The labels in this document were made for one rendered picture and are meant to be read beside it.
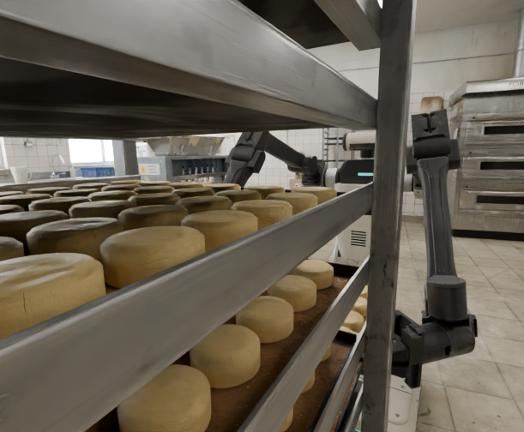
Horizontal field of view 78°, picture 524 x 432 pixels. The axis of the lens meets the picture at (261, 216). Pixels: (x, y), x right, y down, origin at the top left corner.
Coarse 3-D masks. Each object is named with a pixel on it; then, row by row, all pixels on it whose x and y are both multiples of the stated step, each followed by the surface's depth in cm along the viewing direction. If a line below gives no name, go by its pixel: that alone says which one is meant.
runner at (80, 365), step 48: (240, 240) 13; (288, 240) 17; (144, 288) 9; (192, 288) 11; (240, 288) 14; (48, 336) 7; (96, 336) 8; (144, 336) 9; (192, 336) 11; (0, 384) 6; (48, 384) 7; (96, 384) 8; (144, 384) 9
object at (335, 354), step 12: (336, 348) 40; (348, 348) 40; (324, 360) 38; (336, 360) 38; (324, 372) 36; (336, 372) 36; (312, 384) 33; (324, 384) 34; (300, 396) 32; (312, 396) 32; (324, 396) 32; (300, 408) 31; (312, 408) 31; (288, 420) 28; (300, 420) 29; (312, 420) 29
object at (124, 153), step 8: (112, 144) 57; (120, 144) 56; (128, 144) 57; (112, 152) 58; (120, 152) 57; (128, 152) 57; (136, 152) 59; (120, 160) 57; (128, 160) 57; (136, 160) 59; (120, 168) 57; (128, 168) 57; (136, 168) 59
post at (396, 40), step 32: (384, 0) 33; (416, 0) 34; (384, 32) 33; (384, 64) 34; (384, 96) 34; (384, 128) 35; (384, 160) 36; (384, 192) 36; (384, 224) 37; (384, 256) 37; (384, 288) 38; (384, 320) 39; (384, 352) 39; (384, 384) 40; (384, 416) 41
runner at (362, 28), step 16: (320, 0) 25; (336, 0) 25; (352, 0) 25; (368, 0) 28; (336, 16) 28; (352, 16) 28; (368, 16) 29; (352, 32) 32; (368, 32) 32; (368, 48) 37
